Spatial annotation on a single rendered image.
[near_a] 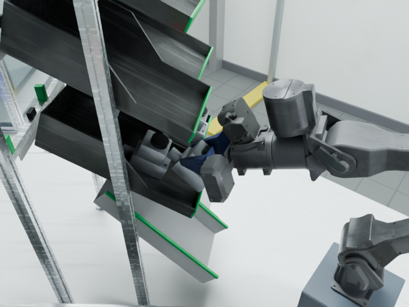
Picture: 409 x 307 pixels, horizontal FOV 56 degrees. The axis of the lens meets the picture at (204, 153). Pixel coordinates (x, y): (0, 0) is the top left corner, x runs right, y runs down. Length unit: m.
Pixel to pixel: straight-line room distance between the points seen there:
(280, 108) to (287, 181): 0.72
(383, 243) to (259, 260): 0.43
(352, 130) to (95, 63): 0.34
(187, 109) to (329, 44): 2.53
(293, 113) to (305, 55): 2.68
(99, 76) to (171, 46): 0.28
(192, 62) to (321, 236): 0.60
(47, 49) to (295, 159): 0.36
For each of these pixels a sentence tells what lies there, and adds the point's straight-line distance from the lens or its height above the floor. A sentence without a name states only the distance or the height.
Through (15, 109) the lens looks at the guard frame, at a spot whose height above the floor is 0.96.
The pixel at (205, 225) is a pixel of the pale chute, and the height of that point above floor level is 1.01.
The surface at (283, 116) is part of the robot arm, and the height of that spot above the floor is 1.40.
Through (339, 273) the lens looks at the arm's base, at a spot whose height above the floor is 1.09.
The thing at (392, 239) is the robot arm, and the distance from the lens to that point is 0.65.
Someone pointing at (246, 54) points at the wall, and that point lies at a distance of 3.47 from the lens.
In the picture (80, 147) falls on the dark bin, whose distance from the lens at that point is 0.62.
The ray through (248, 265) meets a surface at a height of 0.86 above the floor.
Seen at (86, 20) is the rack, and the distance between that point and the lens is 0.47.
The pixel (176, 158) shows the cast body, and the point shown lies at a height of 1.26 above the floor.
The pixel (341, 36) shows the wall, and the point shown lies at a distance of 3.02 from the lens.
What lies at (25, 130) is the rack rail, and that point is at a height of 1.31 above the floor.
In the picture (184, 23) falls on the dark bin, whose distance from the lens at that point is 0.45.
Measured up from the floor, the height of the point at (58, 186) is 0.86.
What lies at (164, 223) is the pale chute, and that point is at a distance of 0.79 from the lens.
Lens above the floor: 1.69
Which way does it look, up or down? 40 degrees down
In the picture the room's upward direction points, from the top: straight up
